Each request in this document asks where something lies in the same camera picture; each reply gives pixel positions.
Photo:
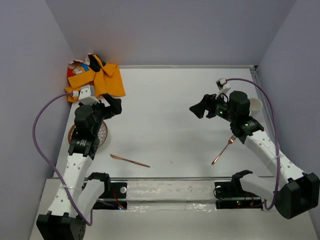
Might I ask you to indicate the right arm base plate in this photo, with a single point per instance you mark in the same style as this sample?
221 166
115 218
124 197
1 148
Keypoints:
229 199

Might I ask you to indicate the aluminium rail front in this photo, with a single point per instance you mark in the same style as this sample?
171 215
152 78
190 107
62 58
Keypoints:
209 178

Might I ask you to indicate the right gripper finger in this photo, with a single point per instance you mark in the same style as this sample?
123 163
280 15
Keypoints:
199 111
208 100

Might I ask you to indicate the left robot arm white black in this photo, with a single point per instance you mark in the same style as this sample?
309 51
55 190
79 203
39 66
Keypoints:
71 211

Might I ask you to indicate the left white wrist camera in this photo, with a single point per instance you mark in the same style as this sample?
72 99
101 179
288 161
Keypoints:
86 95

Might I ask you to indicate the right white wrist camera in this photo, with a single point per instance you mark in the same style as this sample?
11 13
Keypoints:
223 86

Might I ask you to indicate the floral patterned plate copper rim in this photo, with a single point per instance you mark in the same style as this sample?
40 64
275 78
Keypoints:
102 134

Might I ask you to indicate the orange Mickey Mouse placemat cloth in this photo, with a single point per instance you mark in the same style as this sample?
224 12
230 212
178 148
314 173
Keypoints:
104 77

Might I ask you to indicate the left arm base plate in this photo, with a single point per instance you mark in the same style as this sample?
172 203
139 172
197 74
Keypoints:
109 195

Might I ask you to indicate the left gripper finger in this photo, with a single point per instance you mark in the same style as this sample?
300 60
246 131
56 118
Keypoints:
114 102
111 110

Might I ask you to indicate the white ceramic mug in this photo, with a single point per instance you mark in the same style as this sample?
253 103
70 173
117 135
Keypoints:
255 106

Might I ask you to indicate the copper knife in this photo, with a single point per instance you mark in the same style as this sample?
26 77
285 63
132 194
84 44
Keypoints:
130 161

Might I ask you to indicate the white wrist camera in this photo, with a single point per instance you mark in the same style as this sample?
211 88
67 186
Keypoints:
86 95
223 86

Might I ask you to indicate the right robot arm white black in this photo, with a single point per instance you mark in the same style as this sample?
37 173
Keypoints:
294 191

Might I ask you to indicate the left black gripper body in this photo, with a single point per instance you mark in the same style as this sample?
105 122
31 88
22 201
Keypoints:
97 109

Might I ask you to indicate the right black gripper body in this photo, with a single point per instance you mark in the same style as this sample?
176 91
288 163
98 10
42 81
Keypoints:
221 109

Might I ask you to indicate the copper fork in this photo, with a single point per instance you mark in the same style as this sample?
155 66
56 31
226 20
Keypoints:
230 141

